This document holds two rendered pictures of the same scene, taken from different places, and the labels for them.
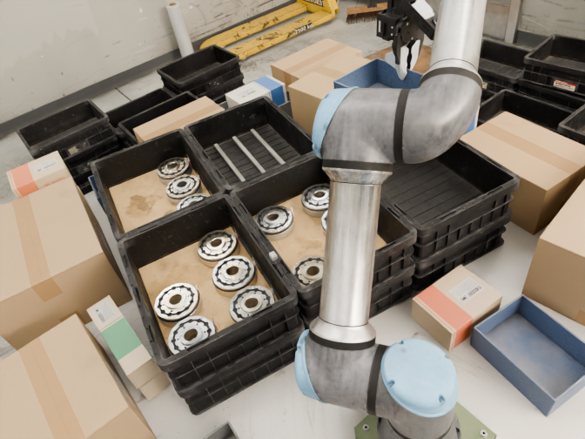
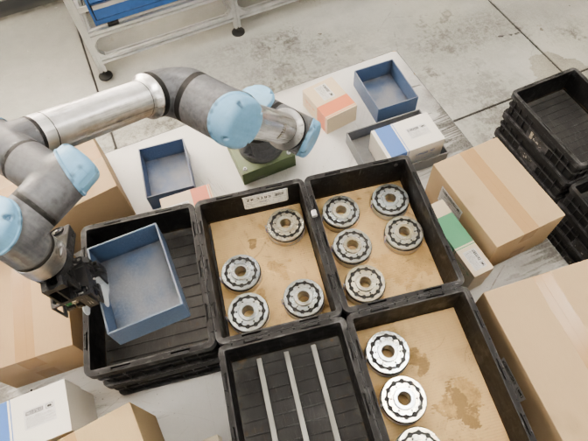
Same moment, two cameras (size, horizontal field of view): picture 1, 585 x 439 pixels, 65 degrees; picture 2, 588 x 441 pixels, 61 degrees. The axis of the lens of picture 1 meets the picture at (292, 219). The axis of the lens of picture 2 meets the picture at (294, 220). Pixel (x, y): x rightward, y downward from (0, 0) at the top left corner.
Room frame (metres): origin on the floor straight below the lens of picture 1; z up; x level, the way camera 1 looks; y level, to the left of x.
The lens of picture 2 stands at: (1.34, 0.13, 2.03)
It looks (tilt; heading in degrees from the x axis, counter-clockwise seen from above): 60 degrees down; 192
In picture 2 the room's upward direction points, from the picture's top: 6 degrees counter-clockwise
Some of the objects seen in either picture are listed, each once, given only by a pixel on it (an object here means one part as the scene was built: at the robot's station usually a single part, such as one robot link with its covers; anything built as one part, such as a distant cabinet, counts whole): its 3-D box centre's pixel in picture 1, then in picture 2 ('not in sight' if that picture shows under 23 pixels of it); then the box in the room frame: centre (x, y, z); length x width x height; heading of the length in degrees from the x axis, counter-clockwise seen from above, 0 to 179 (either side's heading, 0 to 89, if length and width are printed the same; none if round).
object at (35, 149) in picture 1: (81, 159); not in sight; (2.19, 1.05, 0.37); 0.40 x 0.30 x 0.45; 121
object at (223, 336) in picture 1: (200, 269); (378, 228); (0.71, 0.22, 0.92); 0.40 x 0.30 x 0.02; 20
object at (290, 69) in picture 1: (318, 76); not in sight; (1.78, -0.22, 0.78); 0.30 x 0.22 x 0.16; 119
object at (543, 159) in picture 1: (518, 169); (39, 314); (0.98, -0.66, 0.78); 0.30 x 0.22 x 0.16; 25
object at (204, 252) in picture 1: (217, 245); (365, 283); (0.84, 0.20, 0.86); 0.10 x 0.10 x 0.01
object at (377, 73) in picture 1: (385, 93); (138, 282); (0.98, -0.28, 1.10); 0.20 x 0.15 x 0.07; 30
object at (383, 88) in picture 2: not in sight; (384, 90); (0.05, 0.24, 0.74); 0.20 x 0.15 x 0.07; 27
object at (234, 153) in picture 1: (252, 153); (303, 424); (1.19, 0.08, 0.87); 0.40 x 0.30 x 0.11; 20
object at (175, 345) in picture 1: (191, 336); (390, 199); (0.58, 0.26, 0.86); 0.10 x 0.10 x 0.01
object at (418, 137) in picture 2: not in sight; (405, 143); (0.29, 0.31, 0.75); 0.20 x 0.12 x 0.09; 118
